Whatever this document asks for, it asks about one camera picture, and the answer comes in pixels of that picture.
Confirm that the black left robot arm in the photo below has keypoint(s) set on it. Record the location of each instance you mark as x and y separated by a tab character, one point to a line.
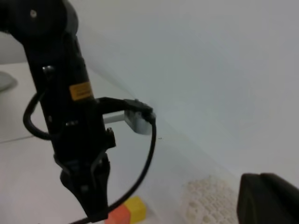
47	30

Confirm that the orange foam cube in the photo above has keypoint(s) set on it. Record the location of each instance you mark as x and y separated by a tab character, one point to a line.
120	215

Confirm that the grey round object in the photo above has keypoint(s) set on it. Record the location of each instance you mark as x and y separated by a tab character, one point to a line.
7	82

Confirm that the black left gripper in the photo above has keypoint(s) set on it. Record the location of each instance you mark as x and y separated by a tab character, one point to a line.
79	138

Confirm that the yellow foam cube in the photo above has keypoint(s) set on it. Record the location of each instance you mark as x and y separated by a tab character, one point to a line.
137	209

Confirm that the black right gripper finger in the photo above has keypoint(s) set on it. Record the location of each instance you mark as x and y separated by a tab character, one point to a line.
267	198

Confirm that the white test tube rack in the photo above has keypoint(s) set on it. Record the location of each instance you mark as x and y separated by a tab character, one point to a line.
209	201

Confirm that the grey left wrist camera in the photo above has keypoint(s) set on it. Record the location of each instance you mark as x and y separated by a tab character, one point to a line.
133	119

